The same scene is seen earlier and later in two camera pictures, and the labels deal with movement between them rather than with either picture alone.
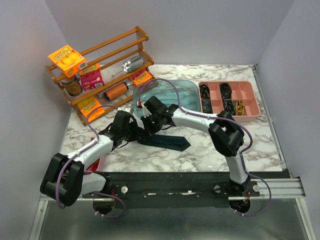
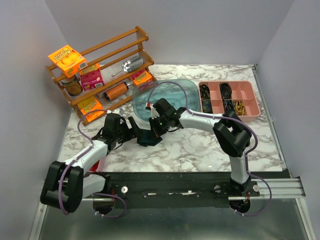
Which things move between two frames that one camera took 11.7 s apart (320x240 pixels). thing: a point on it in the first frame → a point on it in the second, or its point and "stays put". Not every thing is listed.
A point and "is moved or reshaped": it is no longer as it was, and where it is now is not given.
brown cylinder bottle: [116, 91] stays put
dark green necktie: [176, 143] is moved or reshaped
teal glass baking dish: [185, 93] stays put
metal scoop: [131, 64] stays put
